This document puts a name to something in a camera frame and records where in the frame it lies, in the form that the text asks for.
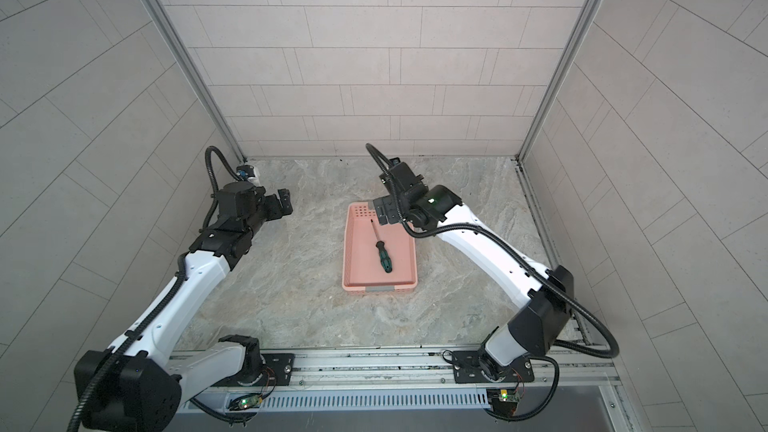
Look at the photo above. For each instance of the left green circuit board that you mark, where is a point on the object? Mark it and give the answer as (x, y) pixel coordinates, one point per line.
(245, 403)

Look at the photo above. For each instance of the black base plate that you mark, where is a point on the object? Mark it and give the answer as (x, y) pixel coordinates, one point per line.
(467, 370)
(276, 370)

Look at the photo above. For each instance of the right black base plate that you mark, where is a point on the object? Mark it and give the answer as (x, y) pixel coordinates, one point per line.
(467, 370)

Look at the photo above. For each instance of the green black handled screwdriver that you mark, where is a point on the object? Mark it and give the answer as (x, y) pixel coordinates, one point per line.
(383, 255)

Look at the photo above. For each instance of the right green circuit board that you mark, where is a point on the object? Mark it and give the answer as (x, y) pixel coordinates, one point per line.
(503, 402)

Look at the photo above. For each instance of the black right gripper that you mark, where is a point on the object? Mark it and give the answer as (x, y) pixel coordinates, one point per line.
(389, 203)

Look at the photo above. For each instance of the aluminium mounting rail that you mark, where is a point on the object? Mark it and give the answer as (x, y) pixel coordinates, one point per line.
(411, 367)

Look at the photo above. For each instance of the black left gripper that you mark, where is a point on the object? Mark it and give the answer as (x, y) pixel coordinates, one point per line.
(285, 201)

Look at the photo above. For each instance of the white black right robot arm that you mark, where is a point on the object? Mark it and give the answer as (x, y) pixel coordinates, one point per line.
(438, 211)

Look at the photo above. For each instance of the pink plastic bin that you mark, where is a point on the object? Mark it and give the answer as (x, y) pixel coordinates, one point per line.
(377, 258)

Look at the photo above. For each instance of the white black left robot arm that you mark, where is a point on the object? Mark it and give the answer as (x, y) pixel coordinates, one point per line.
(129, 386)

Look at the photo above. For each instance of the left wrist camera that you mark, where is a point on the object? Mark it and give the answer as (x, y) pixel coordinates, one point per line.
(248, 173)

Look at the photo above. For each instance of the white ventilation grille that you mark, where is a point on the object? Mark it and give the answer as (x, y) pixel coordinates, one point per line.
(374, 400)

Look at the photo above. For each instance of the green circuit board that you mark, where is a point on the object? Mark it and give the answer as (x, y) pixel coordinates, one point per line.
(245, 403)
(503, 402)

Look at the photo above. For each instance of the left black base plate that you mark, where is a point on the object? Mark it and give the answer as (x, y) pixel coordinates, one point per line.
(276, 370)

